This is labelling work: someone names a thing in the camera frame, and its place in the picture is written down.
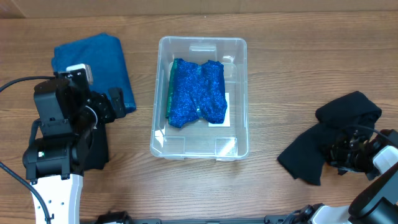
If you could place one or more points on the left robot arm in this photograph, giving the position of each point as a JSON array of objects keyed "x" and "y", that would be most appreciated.
[{"x": 68, "y": 139}]

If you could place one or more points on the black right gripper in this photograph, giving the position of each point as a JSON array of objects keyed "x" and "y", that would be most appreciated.
[{"x": 343, "y": 169}]

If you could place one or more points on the folded blue denim cloth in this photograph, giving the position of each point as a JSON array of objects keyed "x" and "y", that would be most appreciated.
[{"x": 104, "y": 54}]

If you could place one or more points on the white label in bin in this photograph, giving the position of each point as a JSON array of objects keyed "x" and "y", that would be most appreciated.
[{"x": 226, "y": 122}]

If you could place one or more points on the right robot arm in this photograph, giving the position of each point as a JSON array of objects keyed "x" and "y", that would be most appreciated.
[{"x": 377, "y": 158}]

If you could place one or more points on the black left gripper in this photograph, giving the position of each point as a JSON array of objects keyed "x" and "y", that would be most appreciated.
[{"x": 107, "y": 114}]

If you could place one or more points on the folded black cloth left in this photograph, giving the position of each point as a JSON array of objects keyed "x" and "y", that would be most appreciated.
[{"x": 98, "y": 154}]

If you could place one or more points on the black garment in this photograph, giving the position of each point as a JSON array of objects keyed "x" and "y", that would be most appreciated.
[{"x": 304, "y": 157}]

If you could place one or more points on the clear plastic storage bin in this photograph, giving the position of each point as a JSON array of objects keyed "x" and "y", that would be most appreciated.
[{"x": 197, "y": 139}]

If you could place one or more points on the blue green sequin garment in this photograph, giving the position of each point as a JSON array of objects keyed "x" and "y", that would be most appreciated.
[{"x": 196, "y": 92}]

